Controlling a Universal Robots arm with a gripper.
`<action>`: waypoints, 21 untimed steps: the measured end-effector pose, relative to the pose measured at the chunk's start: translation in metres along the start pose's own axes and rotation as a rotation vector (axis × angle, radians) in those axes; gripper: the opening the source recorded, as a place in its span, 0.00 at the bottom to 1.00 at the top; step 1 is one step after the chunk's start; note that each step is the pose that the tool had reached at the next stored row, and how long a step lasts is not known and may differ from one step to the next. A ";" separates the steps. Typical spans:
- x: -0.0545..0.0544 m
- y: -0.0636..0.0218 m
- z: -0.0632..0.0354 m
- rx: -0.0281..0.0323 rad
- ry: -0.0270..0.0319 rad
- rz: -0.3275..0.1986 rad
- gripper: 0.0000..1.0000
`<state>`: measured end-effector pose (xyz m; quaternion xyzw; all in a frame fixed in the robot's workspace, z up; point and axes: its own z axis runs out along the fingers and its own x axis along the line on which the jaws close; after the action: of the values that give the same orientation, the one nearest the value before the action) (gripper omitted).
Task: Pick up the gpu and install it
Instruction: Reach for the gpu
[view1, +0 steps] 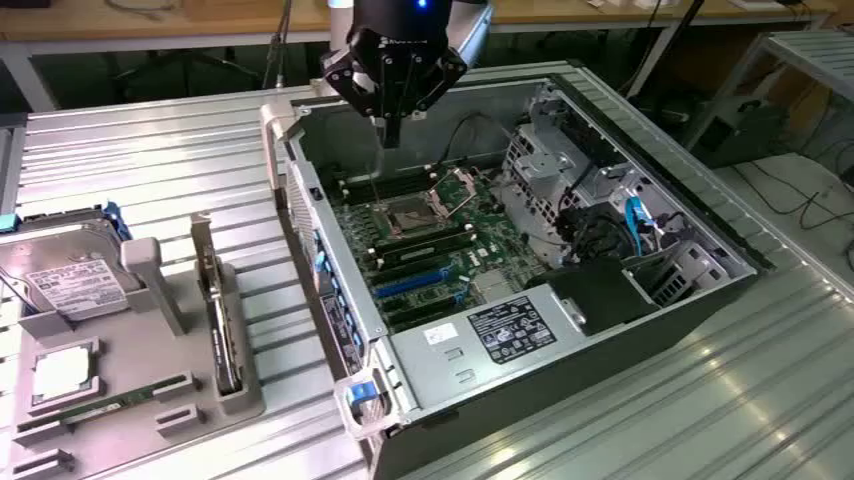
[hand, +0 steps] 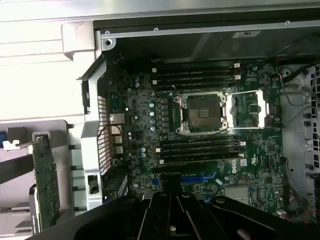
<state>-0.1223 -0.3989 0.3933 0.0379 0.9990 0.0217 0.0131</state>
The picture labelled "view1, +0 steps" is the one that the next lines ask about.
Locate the small metal slat table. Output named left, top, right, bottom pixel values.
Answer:
left=750, top=28, right=854, bottom=119

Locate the silver CPU chip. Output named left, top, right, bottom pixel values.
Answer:
left=31, top=349, right=95, bottom=401

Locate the thin locking lever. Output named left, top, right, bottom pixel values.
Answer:
left=369, top=164, right=390, bottom=207

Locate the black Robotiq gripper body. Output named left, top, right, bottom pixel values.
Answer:
left=347, top=0, right=457, bottom=70

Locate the graphics card with metal bracket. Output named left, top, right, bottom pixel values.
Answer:
left=190, top=211, right=247, bottom=397

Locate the grey parts rack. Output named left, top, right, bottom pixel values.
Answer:
left=0, top=234, right=269, bottom=480

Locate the dark box on floor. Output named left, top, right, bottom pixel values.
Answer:
left=693, top=98, right=793, bottom=170

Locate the green RAM stick in slot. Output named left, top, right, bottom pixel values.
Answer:
left=383, top=238, right=473, bottom=265

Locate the CPU socket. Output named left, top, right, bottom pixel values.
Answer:
left=377, top=197, right=437, bottom=237

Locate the blue disk carrier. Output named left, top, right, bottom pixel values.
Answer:
left=0, top=199, right=139, bottom=251

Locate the silver hard disk with label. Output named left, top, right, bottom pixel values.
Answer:
left=0, top=215, right=147, bottom=322

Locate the black expansion slot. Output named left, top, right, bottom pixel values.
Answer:
left=389, top=298, right=463, bottom=329

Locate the grey hanging cable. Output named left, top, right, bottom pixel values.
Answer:
left=263, top=0, right=297, bottom=90

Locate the blue wire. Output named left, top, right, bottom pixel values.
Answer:
left=624, top=196, right=654, bottom=257

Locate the metal disk bay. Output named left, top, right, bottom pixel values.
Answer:
left=624, top=239, right=760, bottom=309

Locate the long wooden desk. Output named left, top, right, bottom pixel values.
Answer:
left=0, top=0, right=836, bottom=45

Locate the green RAM stick on rack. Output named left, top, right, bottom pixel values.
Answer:
left=16, top=374, right=189, bottom=435

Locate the black curved wire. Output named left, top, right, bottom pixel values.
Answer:
left=445, top=112, right=517, bottom=162

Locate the open black PC case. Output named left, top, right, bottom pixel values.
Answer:
left=258, top=72, right=780, bottom=480

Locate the metal socket cover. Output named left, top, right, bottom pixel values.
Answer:
left=425, top=167, right=483, bottom=212

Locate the blue expansion slot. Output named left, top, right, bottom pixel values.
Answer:
left=371, top=267, right=450, bottom=300

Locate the silver chipset heat sink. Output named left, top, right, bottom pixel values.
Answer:
left=474, top=274, right=521, bottom=302

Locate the green motherboard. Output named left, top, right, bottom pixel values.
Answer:
left=318, top=159, right=555, bottom=335

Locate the grey metal frame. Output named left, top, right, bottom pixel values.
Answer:
left=0, top=112, right=28, bottom=211

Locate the perforated metal drive cage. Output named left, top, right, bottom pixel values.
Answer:
left=498, top=123, right=589, bottom=241

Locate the black plastic air shroud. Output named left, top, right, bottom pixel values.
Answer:
left=525, top=257, right=662, bottom=337

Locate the black wire bundle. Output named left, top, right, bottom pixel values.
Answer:
left=557, top=202, right=633, bottom=261

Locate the silver power supply with label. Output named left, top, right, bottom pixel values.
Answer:
left=390, top=285, right=593, bottom=414

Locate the black floor cable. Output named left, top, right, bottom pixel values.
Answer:
left=730, top=159, right=854, bottom=231

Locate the black chair base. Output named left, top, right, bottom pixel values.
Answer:
left=110, top=47, right=262, bottom=94

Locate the black RAM slot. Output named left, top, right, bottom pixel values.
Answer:
left=370, top=224, right=469, bottom=250
left=339, top=178, right=437, bottom=205
left=337, top=169, right=433, bottom=195

